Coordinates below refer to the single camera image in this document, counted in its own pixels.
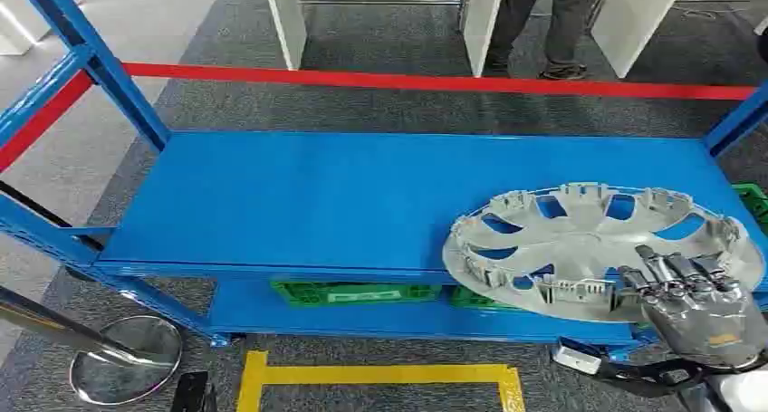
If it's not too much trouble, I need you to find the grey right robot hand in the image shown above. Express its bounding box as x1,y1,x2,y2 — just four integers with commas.
618,245,768,369

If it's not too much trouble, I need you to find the silver plastic wheel cover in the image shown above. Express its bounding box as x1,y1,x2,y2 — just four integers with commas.
442,182,766,325

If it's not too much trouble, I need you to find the green plastic crate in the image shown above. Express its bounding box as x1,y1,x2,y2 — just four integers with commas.
449,286,524,312
271,280,444,308
732,183,768,235

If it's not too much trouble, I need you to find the white desk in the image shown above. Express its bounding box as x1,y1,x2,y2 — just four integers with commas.
262,0,509,78
590,0,692,80

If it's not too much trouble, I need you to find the person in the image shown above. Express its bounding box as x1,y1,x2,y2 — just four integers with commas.
483,0,611,81

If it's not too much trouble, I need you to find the long red rack beam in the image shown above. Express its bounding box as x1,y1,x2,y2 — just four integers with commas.
122,62,757,101

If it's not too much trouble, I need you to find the blue steel shelf rack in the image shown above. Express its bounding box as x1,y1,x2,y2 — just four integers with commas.
0,0,768,348

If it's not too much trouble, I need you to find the short red rack beam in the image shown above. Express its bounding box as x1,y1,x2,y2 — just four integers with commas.
0,70,96,174

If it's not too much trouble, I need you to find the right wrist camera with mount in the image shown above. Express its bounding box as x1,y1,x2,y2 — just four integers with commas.
551,339,709,398

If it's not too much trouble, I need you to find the chrome stanchion post with base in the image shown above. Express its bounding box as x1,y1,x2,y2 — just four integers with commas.
0,286,184,407

